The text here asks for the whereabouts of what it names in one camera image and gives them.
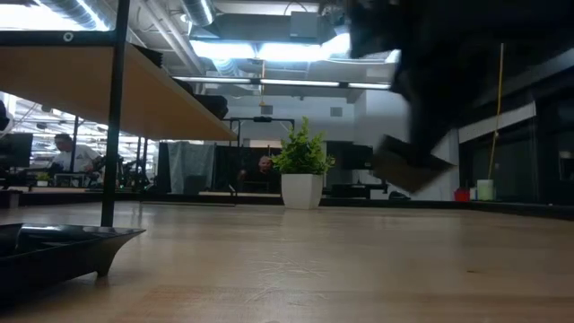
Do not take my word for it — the black background rig frame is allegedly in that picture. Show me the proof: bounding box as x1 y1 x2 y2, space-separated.
218 115 296 147

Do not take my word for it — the wooden shelf with black frame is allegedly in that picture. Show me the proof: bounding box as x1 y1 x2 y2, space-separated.
0 0 238 228

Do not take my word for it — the black background monitor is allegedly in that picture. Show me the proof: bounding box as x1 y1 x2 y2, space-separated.
0 132 34 170

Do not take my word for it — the pale green cup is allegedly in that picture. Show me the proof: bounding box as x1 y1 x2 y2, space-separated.
475 179 495 202

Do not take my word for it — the background wooden table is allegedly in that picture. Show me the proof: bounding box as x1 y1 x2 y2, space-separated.
0 186 104 208

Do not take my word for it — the long ceiling light fixture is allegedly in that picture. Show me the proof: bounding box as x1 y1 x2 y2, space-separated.
172 74 393 91

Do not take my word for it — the black monitor on stand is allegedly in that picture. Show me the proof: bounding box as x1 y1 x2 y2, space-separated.
329 142 389 199

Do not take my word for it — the grey curtain panel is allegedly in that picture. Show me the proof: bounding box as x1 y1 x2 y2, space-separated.
166 142 216 194

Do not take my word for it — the green plant in white pot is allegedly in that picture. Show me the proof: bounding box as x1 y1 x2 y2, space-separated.
270 116 336 211

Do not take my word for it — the yellow hanging cord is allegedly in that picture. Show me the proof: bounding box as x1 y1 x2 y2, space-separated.
486 42 506 180

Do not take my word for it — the person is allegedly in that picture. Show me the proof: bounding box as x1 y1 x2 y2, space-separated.
48 133 105 188
237 155 283 194

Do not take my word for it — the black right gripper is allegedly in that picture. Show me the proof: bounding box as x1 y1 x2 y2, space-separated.
347 0 494 166

